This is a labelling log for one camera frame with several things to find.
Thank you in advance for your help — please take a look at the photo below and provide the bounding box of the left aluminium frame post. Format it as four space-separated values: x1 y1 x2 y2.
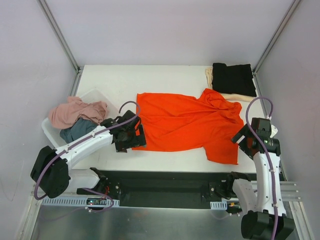
37 0 82 73

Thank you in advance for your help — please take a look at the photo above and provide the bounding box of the white plastic basket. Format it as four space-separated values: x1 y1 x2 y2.
41 89 120 148

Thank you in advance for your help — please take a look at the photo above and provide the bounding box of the folded black t shirt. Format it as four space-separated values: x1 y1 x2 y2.
211 62 257 97

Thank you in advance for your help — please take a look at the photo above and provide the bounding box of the right aluminium frame post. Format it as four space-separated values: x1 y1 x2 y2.
252 0 302 76

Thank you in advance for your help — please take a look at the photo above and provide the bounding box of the aluminium frame post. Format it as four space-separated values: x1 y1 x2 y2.
252 0 302 76
37 0 82 73

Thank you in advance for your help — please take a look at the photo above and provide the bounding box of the orange t shirt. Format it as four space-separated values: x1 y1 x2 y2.
136 88 244 165

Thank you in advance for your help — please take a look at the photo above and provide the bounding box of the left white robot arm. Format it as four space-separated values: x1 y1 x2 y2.
30 110 147 200

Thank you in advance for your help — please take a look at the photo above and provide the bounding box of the folded beige t shirt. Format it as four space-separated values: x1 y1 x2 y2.
204 67 255 103

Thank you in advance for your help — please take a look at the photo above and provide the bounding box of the right white cable duct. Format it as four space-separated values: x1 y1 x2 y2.
210 200 228 211

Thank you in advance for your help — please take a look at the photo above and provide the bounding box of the left white cable duct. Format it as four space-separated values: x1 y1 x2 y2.
41 196 120 208

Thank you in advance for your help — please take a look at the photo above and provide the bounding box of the white cable duct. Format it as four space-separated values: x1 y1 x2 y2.
41 196 120 208
210 200 228 211

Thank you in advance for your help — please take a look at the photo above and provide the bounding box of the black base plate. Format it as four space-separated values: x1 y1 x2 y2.
92 170 257 209

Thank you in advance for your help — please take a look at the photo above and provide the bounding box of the pink t shirt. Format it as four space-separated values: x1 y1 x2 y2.
48 96 108 130

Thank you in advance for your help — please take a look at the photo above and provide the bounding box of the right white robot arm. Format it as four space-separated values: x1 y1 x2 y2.
225 117 295 240

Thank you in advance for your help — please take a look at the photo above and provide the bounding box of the blue grey t shirt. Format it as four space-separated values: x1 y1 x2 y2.
59 118 98 144

